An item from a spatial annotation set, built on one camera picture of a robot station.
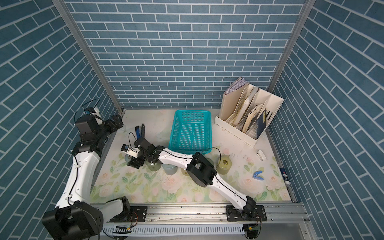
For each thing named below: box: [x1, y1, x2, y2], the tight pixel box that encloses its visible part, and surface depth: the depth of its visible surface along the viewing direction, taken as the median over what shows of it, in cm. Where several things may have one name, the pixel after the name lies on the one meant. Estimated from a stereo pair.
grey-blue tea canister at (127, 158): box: [124, 153, 133, 163], surface depth 84 cm
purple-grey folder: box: [222, 77, 249, 101], surface depth 94 cm
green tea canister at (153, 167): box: [145, 160, 162, 172], surface depth 86 cm
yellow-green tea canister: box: [217, 155, 232, 175], surface depth 84 cm
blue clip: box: [253, 170, 265, 181], surface depth 88 cm
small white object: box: [256, 150, 267, 161], surface depth 95 cm
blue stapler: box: [135, 123, 145, 140], surface depth 107 cm
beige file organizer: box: [215, 83, 285, 148], surface depth 101 cm
